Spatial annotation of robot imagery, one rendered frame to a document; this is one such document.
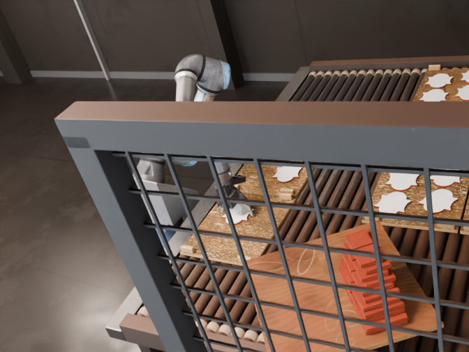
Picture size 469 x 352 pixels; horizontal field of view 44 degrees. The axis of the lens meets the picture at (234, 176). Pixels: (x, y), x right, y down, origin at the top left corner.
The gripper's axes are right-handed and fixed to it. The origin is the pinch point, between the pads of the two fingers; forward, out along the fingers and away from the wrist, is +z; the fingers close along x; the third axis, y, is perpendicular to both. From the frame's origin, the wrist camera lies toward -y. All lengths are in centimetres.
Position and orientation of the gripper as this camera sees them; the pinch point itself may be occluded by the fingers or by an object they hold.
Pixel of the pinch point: (238, 213)
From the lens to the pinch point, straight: 244.3
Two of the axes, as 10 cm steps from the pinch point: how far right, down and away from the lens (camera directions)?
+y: -4.6, 5.9, -6.7
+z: 2.5, 8.0, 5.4
